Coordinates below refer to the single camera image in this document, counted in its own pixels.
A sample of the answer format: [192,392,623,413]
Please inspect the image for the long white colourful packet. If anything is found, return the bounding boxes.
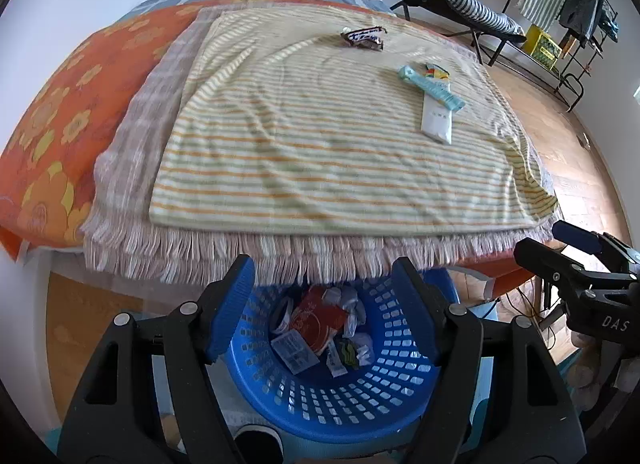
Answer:
[421,63,452,144]

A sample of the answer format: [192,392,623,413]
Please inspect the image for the brown chocolate bar wrapper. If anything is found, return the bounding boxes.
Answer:
[341,26,387,51]

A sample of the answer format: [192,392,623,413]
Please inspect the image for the blue plastic basket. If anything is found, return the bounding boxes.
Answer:
[224,276,438,444]

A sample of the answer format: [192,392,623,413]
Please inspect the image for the black clothes rack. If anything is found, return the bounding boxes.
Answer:
[503,0,620,112]

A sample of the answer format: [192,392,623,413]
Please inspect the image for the fringed beige blanket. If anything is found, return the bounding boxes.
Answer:
[81,0,561,285]

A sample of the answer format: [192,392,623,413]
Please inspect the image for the white barcode packet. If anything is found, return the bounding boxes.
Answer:
[271,329,320,375]

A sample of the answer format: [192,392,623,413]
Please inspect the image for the red snack wrapper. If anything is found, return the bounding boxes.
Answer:
[290,285,348,356]

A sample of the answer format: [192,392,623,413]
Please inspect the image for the teal sachet packet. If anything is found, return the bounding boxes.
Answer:
[398,65,465,112]

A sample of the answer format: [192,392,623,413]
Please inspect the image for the yellow plastic crate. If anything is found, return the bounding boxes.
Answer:
[522,25,562,70]

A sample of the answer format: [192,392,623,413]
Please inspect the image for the dark hanging jacket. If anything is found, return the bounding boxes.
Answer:
[559,0,601,40]

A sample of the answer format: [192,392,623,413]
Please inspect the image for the striped pillow on chair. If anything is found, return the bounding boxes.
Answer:
[423,0,525,42]

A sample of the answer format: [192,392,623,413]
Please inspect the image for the orange floral bed sheet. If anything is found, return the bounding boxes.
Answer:
[1,3,529,293]

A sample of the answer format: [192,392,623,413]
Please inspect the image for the striped yellow towel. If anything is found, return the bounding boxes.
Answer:
[149,4,558,237]

